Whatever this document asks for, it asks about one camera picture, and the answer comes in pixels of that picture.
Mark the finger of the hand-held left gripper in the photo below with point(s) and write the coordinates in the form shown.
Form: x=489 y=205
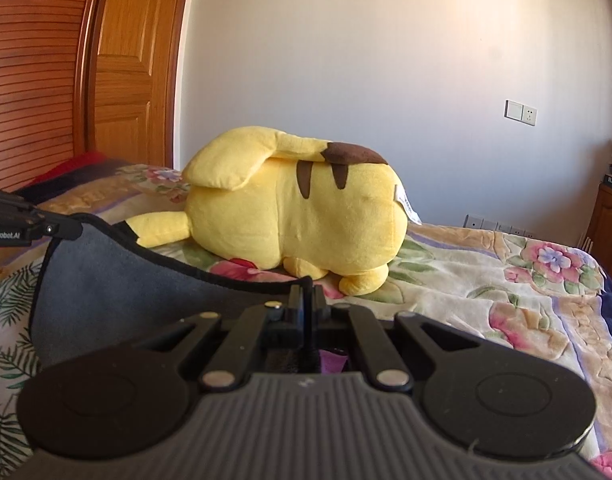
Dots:
x=60 y=227

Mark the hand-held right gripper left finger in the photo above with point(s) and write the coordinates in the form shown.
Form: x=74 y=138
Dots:
x=296 y=312

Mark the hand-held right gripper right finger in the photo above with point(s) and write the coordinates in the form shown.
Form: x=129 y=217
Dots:
x=362 y=336

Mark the grey towel with black edge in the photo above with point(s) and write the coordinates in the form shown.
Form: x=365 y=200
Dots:
x=130 y=300

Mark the red cloth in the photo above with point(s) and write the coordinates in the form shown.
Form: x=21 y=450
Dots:
x=80 y=165

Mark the yellow plush toy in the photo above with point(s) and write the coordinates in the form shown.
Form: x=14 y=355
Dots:
x=296 y=210

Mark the floral bed blanket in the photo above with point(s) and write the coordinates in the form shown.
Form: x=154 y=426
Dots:
x=486 y=285

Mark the louvred wooden closet door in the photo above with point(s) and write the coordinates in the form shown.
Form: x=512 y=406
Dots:
x=30 y=60

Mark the wooden cabinet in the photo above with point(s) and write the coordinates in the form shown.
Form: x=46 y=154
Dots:
x=608 y=230

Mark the white wall switch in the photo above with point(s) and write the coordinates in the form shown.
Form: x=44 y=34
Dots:
x=521 y=112

